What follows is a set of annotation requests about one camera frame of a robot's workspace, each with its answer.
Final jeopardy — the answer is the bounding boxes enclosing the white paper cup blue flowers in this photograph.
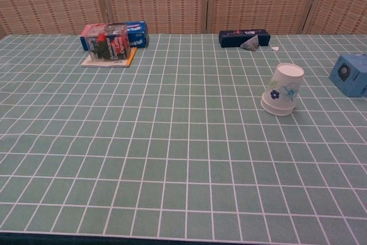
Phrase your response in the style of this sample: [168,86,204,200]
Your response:
[261,63,304,113]

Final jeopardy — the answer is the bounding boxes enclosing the green grid tablecloth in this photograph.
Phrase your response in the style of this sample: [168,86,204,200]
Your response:
[0,33,367,236]

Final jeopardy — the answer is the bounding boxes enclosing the yellow-edged book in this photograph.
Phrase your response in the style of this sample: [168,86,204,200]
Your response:
[81,47,138,68]

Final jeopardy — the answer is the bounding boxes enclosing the long dark blue box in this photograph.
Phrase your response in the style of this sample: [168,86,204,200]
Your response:
[218,29,272,48]

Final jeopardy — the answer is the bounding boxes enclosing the grey pyramid tea bag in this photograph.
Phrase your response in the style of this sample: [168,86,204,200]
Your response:
[240,36,260,51]

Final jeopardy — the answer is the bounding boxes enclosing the white paper cup green flowers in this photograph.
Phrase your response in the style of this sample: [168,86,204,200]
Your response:
[260,98,295,117]

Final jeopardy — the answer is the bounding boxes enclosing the clear box of coffee capsules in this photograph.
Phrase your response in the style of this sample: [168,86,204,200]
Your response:
[87,22,130,64]

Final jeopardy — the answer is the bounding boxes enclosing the light blue cardboard box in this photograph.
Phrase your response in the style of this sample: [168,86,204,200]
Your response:
[329,53,367,98]

